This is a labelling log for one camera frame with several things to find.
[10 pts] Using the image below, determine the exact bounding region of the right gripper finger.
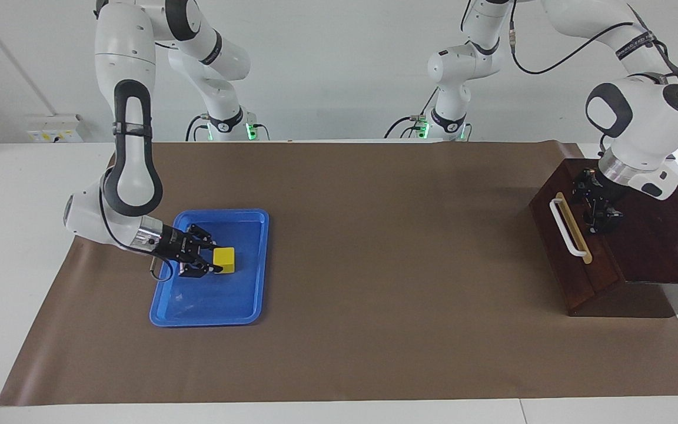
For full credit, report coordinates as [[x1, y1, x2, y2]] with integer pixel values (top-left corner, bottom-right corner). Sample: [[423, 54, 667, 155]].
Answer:
[[188, 223, 217, 249], [178, 259, 224, 278]]

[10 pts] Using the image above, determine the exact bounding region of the yellow cube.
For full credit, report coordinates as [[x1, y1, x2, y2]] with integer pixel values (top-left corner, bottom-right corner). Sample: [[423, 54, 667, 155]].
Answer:
[[213, 247, 237, 275]]

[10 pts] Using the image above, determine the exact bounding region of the wooden drawer with white handle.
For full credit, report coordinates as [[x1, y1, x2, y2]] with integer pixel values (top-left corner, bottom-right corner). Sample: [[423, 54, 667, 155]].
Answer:
[[530, 159, 621, 308]]

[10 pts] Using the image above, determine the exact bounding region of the dark wooden drawer cabinet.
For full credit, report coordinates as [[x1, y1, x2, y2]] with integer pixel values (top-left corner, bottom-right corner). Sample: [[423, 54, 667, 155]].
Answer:
[[563, 158, 678, 319]]

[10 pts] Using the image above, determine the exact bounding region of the blue plastic tray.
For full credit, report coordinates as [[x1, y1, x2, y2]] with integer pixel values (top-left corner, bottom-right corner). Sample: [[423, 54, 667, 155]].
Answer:
[[149, 208, 270, 328]]

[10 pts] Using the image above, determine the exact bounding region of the brown table mat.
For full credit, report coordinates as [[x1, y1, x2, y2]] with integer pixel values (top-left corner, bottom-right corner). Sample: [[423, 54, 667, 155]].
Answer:
[[0, 141, 678, 407]]

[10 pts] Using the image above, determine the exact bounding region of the black right base cable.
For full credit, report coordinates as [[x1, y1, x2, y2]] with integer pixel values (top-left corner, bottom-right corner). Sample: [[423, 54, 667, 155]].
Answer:
[[185, 114, 210, 142]]

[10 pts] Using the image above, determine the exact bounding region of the black base cable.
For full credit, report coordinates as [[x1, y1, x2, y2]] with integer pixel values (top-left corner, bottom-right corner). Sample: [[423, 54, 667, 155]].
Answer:
[[185, 114, 210, 142], [384, 88, 438, 140]]

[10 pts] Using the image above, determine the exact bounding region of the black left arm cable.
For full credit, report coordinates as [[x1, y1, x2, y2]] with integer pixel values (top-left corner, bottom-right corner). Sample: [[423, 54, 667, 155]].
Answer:
[[508, 0, 678, 81]]

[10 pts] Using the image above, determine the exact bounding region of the white wall socket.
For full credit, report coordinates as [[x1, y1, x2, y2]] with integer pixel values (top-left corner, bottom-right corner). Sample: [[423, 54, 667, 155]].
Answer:
[[26, 114, 84, 144]]

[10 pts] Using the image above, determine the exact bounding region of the black left base cable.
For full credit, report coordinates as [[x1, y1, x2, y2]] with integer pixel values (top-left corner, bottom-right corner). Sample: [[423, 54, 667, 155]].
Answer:
[[384, 88, 438, 140]]

